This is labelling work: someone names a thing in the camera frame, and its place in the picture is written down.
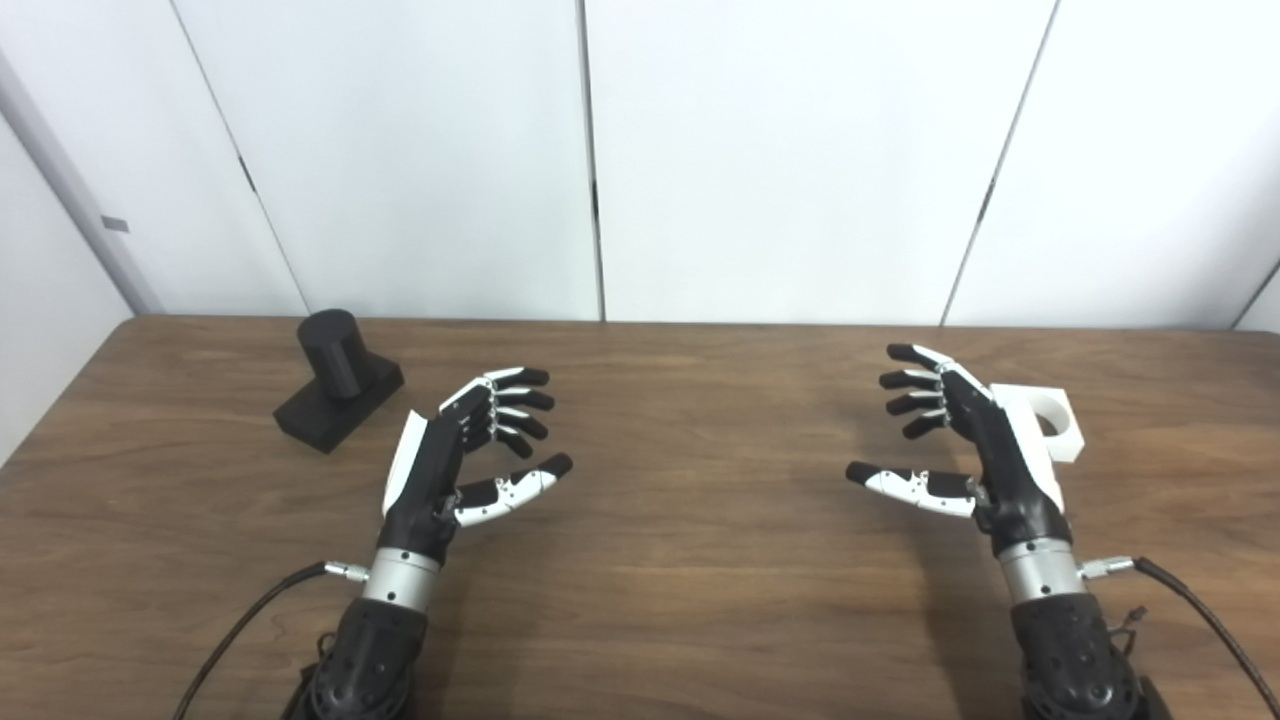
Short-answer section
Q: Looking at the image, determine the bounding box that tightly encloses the white square piece with hole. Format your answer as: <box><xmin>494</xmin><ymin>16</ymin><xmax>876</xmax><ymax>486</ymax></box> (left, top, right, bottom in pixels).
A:
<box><xmin>990</xmin><ymin>383</ymin><xmax>1086</xmax><ymax>464</ymax></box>

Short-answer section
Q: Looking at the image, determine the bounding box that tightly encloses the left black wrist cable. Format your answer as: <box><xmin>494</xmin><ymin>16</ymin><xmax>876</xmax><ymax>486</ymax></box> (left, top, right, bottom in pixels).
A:
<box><xmin>172</xmin><ymin>561</ymin><xmax>371</xmax><ymax>720</ymax></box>

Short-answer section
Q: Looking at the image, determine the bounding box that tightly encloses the grey wall corner post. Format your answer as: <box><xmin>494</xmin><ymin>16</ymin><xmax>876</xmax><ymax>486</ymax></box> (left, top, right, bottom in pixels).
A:
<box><xmin>0</xmin><ymin>50</ymin><xmax>166</xmax><ymax>316</ymax></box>

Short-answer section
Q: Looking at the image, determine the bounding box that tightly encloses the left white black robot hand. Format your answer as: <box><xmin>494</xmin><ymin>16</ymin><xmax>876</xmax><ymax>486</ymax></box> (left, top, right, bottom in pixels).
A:
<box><xmin>382</xmin><ymin>366</ymin><xmax>575</xmax><ymax>566</ymax></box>

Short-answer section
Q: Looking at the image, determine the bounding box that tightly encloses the black peg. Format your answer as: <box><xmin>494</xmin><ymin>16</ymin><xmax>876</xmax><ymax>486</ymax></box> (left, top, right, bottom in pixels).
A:
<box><xmin>273</xmin><ymin>309</ymin><xmax>405</xmax><ymax>454</ymax></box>

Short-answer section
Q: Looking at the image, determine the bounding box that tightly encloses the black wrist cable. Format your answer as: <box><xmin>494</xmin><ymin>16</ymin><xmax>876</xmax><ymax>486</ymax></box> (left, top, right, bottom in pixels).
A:
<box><xmin>172</xmin><ymin>561</ymin><xmax>371</xmax><ymax>720</ymax></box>
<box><xmin>1078</xmin><ymin>556</ymin><xmax>1280</xmax><ymax>716</ymax></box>

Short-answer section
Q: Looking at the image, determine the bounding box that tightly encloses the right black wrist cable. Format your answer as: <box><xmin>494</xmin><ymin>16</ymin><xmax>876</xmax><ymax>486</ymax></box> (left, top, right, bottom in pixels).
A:
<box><xmin>1078</xmin><ymin>556</ymin><xmax>1280</xmax><ymax>716</ymax></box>

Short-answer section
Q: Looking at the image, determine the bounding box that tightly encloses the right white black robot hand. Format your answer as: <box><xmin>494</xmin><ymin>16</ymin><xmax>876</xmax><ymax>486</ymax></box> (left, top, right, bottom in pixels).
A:
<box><xmin>846</xmin><ymin>343</ymin><xmax>1074</xmax><ymax>557</ymax></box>

